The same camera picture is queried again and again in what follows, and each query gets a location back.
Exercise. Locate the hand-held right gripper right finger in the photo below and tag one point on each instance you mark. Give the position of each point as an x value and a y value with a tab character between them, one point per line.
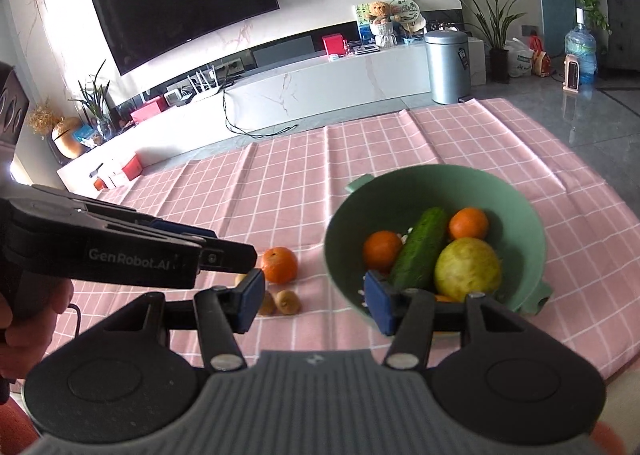
379	305

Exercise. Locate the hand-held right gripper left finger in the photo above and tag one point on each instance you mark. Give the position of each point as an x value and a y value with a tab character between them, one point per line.
252	300

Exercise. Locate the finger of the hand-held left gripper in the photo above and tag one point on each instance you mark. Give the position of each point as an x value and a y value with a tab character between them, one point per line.
185	229
230	257

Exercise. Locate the small brown kiwi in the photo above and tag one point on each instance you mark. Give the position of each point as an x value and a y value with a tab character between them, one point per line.
267	304
241	280
289	302

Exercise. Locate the orange tangerine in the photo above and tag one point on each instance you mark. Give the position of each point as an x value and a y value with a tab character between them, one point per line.
469	224
446	298
382	250
279	265

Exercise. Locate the green cucumber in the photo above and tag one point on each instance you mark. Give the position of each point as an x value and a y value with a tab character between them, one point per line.
420	250

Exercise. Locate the yellow-green guava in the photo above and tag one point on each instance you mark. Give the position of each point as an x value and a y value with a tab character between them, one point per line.
467	270

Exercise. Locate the green plastic colander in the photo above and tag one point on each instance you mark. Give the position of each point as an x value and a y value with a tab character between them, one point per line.
400	195

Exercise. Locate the person's left hand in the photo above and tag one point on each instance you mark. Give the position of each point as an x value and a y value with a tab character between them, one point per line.
40	330

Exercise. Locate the red gift boxes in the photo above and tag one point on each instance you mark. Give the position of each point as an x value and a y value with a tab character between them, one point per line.
125	170

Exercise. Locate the pink checked tablecloth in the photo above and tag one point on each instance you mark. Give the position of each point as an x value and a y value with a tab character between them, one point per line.
300	175

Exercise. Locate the blue packet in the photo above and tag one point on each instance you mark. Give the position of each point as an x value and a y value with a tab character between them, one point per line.
87	135

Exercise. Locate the golden gourd ornament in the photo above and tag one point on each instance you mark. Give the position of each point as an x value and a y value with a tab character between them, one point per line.
67	137

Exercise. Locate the pink box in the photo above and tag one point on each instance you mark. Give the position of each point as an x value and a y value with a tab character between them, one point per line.
149	110

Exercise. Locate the small white appliance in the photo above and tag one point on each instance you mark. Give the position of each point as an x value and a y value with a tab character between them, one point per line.
173	97

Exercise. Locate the white router with antennas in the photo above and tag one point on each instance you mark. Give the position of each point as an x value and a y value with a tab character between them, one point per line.
205	87

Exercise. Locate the dried yellow flowers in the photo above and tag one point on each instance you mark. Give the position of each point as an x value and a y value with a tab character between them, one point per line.
42	117

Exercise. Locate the green plant in glass vase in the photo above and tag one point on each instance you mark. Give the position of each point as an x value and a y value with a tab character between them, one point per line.
97	105

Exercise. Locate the dark panel with ovals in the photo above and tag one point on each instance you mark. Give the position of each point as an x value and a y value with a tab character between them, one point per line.
12	105

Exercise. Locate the white marble television cabinet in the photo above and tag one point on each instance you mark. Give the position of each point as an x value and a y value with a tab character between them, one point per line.
300	80

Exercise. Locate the black curved television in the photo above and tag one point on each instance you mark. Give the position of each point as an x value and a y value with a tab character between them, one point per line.
185	0

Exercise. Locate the red box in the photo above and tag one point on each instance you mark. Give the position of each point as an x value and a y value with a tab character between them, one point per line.
335	45

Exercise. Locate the silver pedal trash can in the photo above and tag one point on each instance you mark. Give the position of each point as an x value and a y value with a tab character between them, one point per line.
445	70

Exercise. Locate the white box beside trash can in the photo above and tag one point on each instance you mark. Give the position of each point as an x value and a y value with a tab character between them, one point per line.
477	62

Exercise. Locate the standing picture card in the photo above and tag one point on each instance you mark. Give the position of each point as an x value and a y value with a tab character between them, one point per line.
364	27

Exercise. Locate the long-leaf plant in black pot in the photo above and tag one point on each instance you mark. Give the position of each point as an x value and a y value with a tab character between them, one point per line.
499	65

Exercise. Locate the white plastic bag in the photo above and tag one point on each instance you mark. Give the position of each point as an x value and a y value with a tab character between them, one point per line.
520	60

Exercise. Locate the brown teddy bear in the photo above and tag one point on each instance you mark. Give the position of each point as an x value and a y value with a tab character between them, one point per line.
380	11

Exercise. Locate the orange shopping bag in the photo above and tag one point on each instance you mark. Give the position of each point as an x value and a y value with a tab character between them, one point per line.
539	60

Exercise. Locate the round paper fan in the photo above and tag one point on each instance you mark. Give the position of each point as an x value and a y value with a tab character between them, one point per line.
407	12

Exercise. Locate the small white heater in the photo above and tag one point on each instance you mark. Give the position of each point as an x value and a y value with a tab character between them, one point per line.
572	72

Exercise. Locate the blue water jug with pump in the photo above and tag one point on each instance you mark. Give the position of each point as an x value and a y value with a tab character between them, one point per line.
581	42

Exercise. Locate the grey-blue cabinet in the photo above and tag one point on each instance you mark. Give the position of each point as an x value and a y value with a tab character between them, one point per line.
622	20

